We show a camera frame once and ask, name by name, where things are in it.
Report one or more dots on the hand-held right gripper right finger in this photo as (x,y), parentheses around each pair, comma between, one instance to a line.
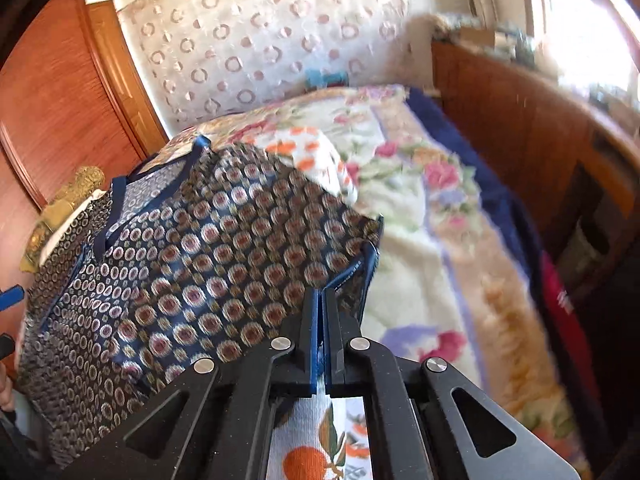
(330,322)

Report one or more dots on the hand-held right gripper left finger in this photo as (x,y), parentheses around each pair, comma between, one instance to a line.
(314,322)

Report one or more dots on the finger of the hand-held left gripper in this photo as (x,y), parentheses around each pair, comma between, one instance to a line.
(10,296)

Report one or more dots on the navy patterned garment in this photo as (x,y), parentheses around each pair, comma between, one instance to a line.
(200,260)

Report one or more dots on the orange fruit print sheet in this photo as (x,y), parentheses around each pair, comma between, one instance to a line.
(310,440)

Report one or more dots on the gold patterned cushion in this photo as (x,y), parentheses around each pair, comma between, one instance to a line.
(75,190)

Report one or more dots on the floral blanket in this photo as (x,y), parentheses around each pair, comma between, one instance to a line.
(425,240)

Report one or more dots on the small orange print cloth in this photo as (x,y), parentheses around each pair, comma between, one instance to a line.
(315,157)

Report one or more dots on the navy bed cover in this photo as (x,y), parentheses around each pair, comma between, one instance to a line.
(480,170)

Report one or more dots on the red cloth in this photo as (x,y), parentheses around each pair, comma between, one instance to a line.
(565,310)

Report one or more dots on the blue box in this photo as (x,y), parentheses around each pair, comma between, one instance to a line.
(325,80)

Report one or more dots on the long wooden cabinet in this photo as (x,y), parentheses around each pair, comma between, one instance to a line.
(500,110)

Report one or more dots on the white circle pattern curtain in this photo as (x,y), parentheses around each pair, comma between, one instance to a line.
(250,35)

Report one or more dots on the cardboard box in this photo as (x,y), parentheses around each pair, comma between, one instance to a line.
(476,36)

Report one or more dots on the window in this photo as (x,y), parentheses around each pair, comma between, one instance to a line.
(590,25)

